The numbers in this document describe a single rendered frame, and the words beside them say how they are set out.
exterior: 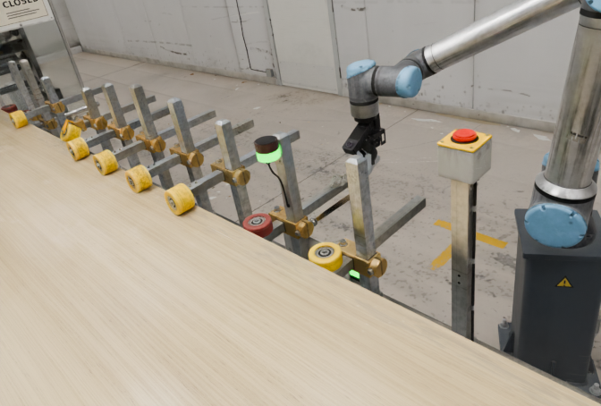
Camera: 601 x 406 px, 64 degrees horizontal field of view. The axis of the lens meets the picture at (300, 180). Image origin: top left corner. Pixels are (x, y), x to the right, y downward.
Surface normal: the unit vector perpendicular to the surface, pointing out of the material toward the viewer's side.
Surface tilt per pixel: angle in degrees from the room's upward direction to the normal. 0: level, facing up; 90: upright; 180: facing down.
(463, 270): 90
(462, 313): 90
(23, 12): 90
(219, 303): 0
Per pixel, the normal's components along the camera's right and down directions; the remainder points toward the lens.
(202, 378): -0.15, -0.87
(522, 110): -0.70, 0.44
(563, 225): -0.53, 0.55
